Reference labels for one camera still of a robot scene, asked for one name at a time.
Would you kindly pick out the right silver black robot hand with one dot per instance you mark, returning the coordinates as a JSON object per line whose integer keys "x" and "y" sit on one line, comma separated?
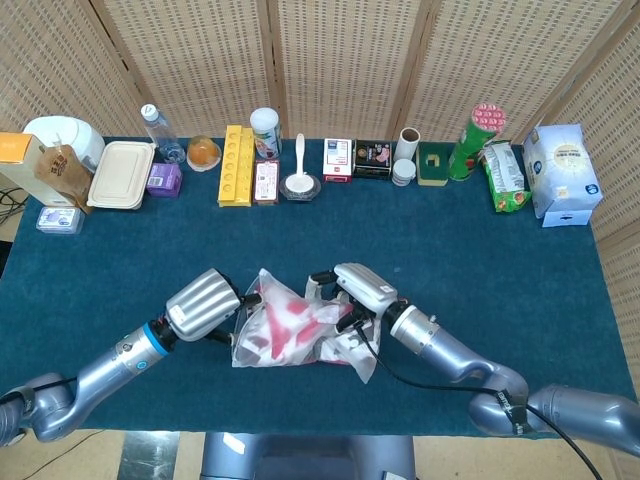
{"x": 365, "y": 287}

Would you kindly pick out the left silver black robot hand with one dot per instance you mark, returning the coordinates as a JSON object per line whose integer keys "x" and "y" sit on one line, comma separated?
{"x": 200, "y": 305}

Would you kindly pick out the frosted translucent plastic zip bag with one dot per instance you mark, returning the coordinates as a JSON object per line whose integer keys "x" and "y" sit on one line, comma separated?
{"x": 365, "y": 370}

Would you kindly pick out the red white black patterned garment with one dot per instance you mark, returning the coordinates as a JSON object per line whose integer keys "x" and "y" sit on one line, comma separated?
{"x": 280, "y": 330}

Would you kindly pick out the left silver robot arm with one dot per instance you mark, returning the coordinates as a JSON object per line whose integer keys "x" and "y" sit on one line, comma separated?
{"x": 100, "y": 370}

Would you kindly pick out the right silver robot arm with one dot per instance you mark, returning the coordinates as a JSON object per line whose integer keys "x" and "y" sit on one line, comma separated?
{"x": 450, "y": 350}

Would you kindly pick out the green snack bag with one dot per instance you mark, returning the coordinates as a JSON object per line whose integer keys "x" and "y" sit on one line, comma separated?
{"x": 502, "y": 175}

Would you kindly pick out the blue carpet table cover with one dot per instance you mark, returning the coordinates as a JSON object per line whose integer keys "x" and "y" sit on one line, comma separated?
{"x": 320, "y": 240}

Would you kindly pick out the dark patterned ceramic bowl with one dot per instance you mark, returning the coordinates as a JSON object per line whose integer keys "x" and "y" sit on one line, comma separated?
{"x": 315, "y": 189}

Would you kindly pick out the small white jar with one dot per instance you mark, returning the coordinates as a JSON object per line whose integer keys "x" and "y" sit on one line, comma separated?
{"x": 404, "y": 172}

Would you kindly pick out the black printed box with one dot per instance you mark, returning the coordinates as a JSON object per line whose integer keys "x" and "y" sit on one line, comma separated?
{"x": 372, "y": 160}

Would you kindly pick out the purple tissue pack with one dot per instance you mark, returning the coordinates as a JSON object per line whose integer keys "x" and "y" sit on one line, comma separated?
{"x": 164, "y": 180}

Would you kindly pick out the red and white box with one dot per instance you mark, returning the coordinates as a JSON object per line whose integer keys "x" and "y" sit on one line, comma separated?
{"x": 337, "y": 160}

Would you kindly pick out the dark red small box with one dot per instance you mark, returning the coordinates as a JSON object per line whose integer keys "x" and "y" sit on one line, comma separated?
{"x": 266, "y": 182}

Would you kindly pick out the yellow plastic mould tray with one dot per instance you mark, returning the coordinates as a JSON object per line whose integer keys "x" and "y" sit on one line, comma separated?
{"x": 235, "y": 170}

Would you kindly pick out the green and yellow sponge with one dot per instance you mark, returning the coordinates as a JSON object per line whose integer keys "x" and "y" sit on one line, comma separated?
{"x": 432, "y": 165}

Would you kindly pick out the white paper roll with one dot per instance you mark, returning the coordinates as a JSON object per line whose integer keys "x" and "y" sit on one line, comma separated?
{"x": 408, "y": 145}

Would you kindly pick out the orange jelly cup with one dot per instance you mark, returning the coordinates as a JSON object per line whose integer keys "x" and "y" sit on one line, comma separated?
{"x": 202, "y": 152}

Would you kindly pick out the beige lidded food container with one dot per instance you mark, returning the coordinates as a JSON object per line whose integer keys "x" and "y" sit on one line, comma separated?
{"x": 120, "y": 175}

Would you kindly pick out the clear blue plastic box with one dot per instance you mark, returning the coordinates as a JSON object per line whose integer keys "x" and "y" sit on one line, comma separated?
{"x": 59, "y": 220}

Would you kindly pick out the clear plastic water bottle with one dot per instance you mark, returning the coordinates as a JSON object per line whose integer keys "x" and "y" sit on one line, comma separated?
{"x": 160, "y": 132}

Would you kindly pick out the green chips tube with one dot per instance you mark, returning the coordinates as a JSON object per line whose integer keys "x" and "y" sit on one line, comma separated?
{"x": 472, "y": 145}

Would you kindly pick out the grey robot torso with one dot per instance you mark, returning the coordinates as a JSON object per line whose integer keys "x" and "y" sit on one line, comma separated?
{"x": 310, "y": 457}

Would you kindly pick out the white printed cylindrical can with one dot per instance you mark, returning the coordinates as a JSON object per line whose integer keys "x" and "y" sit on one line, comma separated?
{"x": 265, "y": 132}

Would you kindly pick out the brown paper pouch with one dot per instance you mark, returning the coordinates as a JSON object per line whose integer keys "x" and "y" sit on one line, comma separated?
{"x": 62, "y": 175}

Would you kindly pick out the woven rattan folding screen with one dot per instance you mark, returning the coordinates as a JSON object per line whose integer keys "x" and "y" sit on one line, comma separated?
{"x": 350, "y": 60}

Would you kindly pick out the orange and beige carton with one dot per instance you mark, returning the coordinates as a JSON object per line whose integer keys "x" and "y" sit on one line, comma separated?
{"x": 15, "y": 150}

